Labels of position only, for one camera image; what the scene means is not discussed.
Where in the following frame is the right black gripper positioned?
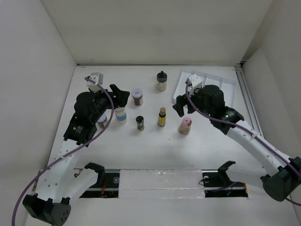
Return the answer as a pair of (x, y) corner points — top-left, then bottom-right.
(172, 85), (214, 117)

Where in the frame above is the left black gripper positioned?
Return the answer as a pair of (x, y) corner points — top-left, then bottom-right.
(91, 84), (129, 123)

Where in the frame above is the yellow label sauce bottle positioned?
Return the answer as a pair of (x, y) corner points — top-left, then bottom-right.
(158, 107), (166, 127)

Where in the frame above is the pink lid spice jar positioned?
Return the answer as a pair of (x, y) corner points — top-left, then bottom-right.
(178, 117), (192, 135)

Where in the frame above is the black grinder cap jar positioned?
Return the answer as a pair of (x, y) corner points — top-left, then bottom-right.
(156, 71), (167, 92)

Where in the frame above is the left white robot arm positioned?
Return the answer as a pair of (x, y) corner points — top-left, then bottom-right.
(23, 84), (130, 226)

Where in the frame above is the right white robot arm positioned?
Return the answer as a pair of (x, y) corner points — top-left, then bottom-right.
(173, 84), (301, 202)

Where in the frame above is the blue label white bottle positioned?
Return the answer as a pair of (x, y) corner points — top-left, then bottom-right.
(114, 107), (127, 124)

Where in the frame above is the white lid spice jar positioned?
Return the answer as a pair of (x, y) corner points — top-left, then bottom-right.
(131, 88), (143, 106)

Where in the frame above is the small black cap jar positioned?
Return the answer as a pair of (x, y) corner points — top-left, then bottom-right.
(135, 115), (144, 131)

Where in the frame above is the silver lid jar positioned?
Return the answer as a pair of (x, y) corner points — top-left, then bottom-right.
(97, 113), (108, 129)

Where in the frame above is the white divided tray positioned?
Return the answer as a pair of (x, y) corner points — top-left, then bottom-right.
(173, 69), (237, 108)

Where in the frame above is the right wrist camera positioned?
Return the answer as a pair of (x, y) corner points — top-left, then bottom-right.
(186, 74), (203, 95)

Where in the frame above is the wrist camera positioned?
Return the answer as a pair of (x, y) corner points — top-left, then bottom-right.
(186, 74), (203, 95)
(86, 72), (103, 93)

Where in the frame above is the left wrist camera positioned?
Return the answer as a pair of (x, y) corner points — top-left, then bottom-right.
(86, 72), (103, 93)

